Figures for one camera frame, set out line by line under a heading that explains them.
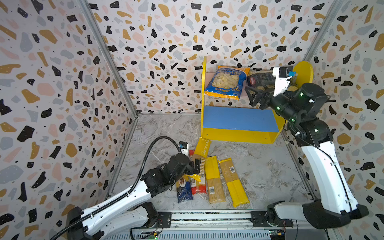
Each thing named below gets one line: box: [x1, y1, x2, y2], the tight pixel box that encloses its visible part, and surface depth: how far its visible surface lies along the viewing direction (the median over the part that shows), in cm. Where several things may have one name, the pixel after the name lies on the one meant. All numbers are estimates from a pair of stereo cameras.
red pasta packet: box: [190, 173, 207, 195], surface depth 85 cm
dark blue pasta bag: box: [176, 178, 193, 204], surface depth 83 cm
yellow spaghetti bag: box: [218, 157, 250, 208], surface depth 86 cm
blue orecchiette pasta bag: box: [204, 65, 250, 100], surface depth 78 cm
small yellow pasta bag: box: [185, 174, 202, 182], surface depth 87 cm
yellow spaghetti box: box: [194, 137, 211, 158], surface depth 101 cm
